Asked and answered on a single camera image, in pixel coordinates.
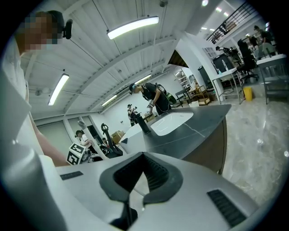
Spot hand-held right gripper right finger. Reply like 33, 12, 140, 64
137, 152, 258, 231

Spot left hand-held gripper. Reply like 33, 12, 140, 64
66, 142, 93, 165

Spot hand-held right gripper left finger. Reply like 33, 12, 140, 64
56, 152, 145, 226

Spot person's left forearm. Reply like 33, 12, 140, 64
33, 126, 71, 168

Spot long ceiling light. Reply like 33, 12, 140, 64
106, 16, 160, 40
47, 73, 70, 106
101, 94, 118, 107
133, 74, 153, 85

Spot black sink faucet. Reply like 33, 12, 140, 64
135, 112, 152, 135

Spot black vanity table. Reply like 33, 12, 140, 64
121, 103, 233, 176

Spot white sink basin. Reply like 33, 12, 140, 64
149, 111, 195, 137

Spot person's white shirt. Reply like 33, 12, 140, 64
0, 38, 46, 158

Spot wooden shelf cart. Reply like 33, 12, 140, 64
190, 85, 212, 106

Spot black low table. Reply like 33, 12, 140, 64
174, 88, 193, 107

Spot yellow bin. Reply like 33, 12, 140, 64
242, 86, 253, 102

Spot white storage shelf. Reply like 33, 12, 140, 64
174, 68, 191, 90

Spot narrow black cabinet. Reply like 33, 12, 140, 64
198, 65, 214, 89

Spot person's head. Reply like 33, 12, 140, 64
17, 10, 66, 56

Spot brown wooden staircase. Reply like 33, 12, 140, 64
168, 49, 189, 69

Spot black metal railing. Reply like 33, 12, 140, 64
206, 2, 258, 45

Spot strapped cardboard box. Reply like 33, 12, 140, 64
110, 130, 126, 144

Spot black head-mounted camera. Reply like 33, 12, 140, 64
62, 18, 74, 40

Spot white metal-frame table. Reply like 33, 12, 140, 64
210, 66, 246, 105

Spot white-top black-frame table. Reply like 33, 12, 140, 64
256, 54, 289, 105

